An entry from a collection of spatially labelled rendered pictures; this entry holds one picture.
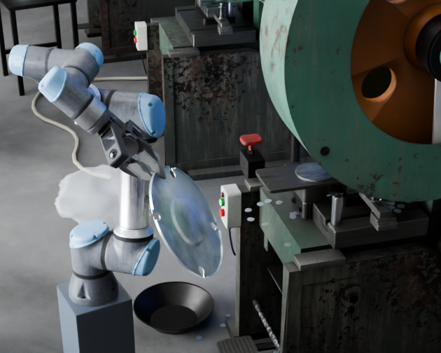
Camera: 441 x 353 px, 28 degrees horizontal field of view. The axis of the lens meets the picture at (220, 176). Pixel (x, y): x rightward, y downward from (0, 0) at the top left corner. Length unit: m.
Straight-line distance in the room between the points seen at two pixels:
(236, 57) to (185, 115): 0.37
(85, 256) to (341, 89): 0.97
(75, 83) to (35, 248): 1.88
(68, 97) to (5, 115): 3.12
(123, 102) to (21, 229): 1.65
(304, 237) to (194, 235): 0.58
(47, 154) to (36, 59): 2.51
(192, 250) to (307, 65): 0.51
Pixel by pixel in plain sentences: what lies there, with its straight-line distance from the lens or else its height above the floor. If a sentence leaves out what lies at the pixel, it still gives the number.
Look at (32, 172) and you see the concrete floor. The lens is 4.45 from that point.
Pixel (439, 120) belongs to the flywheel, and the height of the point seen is 1.13.
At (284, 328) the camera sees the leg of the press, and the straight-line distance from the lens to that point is 2.64.
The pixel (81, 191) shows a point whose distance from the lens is 3.88.
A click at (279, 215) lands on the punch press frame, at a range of 2.72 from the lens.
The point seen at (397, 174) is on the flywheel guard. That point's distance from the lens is 2.22.
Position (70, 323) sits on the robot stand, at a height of 0.38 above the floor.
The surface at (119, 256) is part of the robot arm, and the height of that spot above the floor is 0.63.
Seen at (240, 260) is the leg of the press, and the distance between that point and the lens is 3.03.
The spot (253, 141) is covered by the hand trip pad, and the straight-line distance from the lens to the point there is 2.92.
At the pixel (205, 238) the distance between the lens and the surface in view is 2.17.
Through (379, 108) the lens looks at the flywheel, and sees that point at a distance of 2.20.
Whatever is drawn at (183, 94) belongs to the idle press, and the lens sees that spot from 4.15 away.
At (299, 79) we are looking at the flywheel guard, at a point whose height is 1.29.
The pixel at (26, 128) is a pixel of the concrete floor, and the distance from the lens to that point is 4.94.
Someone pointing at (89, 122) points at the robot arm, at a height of 1.19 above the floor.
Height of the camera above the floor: 2.02
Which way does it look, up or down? 28 degrees down
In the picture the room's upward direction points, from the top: straight up
